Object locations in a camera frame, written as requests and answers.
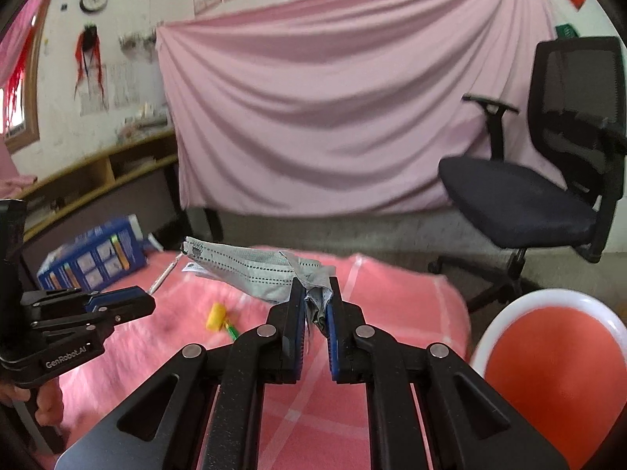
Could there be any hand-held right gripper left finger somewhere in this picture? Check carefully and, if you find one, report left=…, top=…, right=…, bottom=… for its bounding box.
left=55, top=278, right=308, bottom=470

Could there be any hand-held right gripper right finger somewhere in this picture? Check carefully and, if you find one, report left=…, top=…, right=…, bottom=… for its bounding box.
left=326, top=277, right=569, bottom=470

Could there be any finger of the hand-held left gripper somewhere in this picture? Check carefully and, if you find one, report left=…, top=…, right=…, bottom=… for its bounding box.
left=22, top=285, right=148, bottom=311
left=29, top=294, right=156, bottom=341

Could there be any grey printed paper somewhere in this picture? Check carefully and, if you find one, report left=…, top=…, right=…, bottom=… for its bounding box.
left=281, top=251, right=339, bottom=336

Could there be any grey face mask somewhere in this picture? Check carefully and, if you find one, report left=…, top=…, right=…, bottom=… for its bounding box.
left=183, top=236, right=339, bottom=304

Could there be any person's left hand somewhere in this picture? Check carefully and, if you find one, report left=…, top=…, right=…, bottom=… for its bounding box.
left=0, top=382, right=62, bottom=427

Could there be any thin silver rod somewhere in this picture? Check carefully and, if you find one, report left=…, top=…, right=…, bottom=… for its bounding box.
left=147, top=252, right=189, bottom=297

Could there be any blue cardboard box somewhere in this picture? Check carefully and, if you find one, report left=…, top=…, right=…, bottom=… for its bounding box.
left=36, top=214, right=148, bottom=292

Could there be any pink checked blanket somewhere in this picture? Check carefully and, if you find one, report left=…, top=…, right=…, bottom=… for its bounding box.
left=34, top=245, right=473, bottom=470

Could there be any small yellow green toy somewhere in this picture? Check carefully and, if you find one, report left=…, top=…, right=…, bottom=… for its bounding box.
left=206, top=302, right=242, bottom=342

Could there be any stack of papers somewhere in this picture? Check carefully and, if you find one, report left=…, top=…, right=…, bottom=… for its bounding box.
left=118, top=103, right=172, bottom=140

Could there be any orange and white bin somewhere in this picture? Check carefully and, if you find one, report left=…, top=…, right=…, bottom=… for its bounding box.
left=470, top=289, right=627, bottom=470

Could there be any black office chair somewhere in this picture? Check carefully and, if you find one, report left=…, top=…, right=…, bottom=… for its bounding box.
left=428, top=36, right=627, bottom=314

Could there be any pink hanging sheet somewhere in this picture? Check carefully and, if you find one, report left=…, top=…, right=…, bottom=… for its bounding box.
left=156, top=0, right=564, bottom=216

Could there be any wooden wall shelf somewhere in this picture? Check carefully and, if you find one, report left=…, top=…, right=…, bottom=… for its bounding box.
left=20, top=130, right=179, bottom=255

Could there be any wooden window frame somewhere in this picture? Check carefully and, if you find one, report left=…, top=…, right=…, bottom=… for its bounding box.
left=0, top=34, right=42, bottom=152

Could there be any grey cable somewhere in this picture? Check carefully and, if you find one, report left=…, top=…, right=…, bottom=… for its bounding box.
left=14, top=399, right=54, bottom=456

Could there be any red tassel wall decoration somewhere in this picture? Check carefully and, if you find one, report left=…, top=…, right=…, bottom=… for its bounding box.
left=73, top=24, right=106, bottom=99

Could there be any wall-mounted rack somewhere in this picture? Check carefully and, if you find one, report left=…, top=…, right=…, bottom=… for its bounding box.
left=119, top=29, right=158, bottom=52

